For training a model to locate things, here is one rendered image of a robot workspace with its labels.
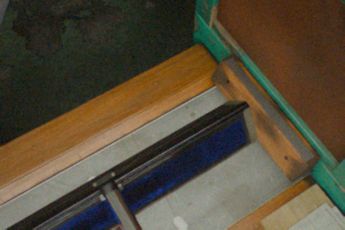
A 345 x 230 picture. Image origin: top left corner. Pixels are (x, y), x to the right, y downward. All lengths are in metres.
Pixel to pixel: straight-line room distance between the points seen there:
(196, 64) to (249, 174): 0.30
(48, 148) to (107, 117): 0.15
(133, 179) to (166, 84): 0.49
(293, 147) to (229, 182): 0.17
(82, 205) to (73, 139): 0.43
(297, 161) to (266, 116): 0.11
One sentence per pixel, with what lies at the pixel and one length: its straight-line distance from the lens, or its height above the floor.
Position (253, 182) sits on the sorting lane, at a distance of 1.04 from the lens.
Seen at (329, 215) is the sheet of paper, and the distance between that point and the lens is 1.02.
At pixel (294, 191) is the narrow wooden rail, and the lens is 1.03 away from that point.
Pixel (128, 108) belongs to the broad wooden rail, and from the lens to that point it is 1.07.
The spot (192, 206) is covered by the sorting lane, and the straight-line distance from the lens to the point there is 1.01.
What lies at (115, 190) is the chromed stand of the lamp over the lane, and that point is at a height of 1.12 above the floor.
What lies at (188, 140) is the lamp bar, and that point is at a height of 1.11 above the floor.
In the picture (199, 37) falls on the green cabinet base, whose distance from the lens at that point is 1.18.
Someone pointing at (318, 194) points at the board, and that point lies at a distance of 1.03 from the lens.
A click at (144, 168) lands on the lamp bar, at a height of 1.11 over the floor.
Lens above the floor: 1.72
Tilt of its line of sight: 62 degrees down
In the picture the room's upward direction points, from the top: 1 degrees clockwise
